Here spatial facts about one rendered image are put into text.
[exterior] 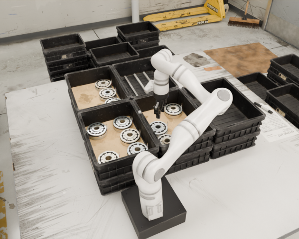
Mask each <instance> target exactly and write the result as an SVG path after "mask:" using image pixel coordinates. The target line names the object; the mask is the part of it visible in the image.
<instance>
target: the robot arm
mask: <svg viewBox="0 0 299 239"><path fill-rule="evenodd" d="M172 61H173V56H172V53H171V52H170V51H169V50H168V49H162V50H160V51H159V52H157V53H156V54H155V55H153V56H152V58H151V64H152V66H153V67H154V68H155V69H156V71H155V72H154V80H150V81H149V82H148V84H147V85H146V87H145V88H144V92H150V91H153V96H154V98H155V99H156V106H153V108H154V114H156V118H157V119H160V114H161V112H164V111H165V105H166V104H165V103H166V102H167V98H168V92H169V83H168V80H169V75H170V76H171V77H173V78H174V79H175V80H177V81H178V82H179V83H180V84H182V85H183V86H184V87H186V88H187V89H188V90H189V91H190V92H191V93H192V94H193V95H194V96H195V97H196V98H197V99H198V100H199V101H200V102H201V103H202V105H201V106H200V107H198V108H197V109H196V110H195V111H193V112H192V113H191V114H190V115H188V116H187V117H186V118H185V119H184V120H182V121H181V122H180V123H179V124H178V125H177V126H176V127H175V128H174V129H173V131H172V134H171V139H170V144H169V148H168V150H167V152H166V153H165V154H164V156H163V157H162V158H160V159H158V158H157V157H155V156H154V155H153V154H152V153H150V152H148V151H142V152H140V153H139V154H137V155H136V157H135V159H134V161H133V164H132V170H133V175H134V179H135V182H136V184H137V186H138V188H139V195H140V203H141V209H142V213H143V215H144V216H145V217H146V218H148V219H149V221H150V220H153V219H156V218H159V217H162V216H163V200H162V186H161V177H162V176H163V175H164V174H165V173H166V172H167V171H168V169H169V168H170V167H171V166H172V165H173V163H174V162H175V161H176V160H177V159H178V158H179V157H180V155H181V154H182V153H183V152H184V151H185V150H186V149H187V148H188V147H189V146H191V145H192V144H193V143H194V142H195V141H196V140H197V139H198V138H199V137H200V136H201V135H202V133H203V132H204V131H205V129H206V128H207V127H208V125H209V124H210V123H211V121H212V120H213V119H214V118H215V116H217V115H222V114H224V113H225V112H226V110H227V109H228V108H229V107H230V105H231V103H232V100H233V96H232V93H231V92H230V91H229V90H228V89H226V88H218V89H216V90H214V91H213V92H212V93H209V92H208V91H207V90H206V89H205V88H204V87H203V86H202V85H201V84H200V82H199V81H198V79H197V78H196V76H195V75H194V74H193V73H192V72H191V71H190V70H189V69H187V68H186V67H185V66H183V65H182V64H181V63H179V62H176V63H172Z"/></svg>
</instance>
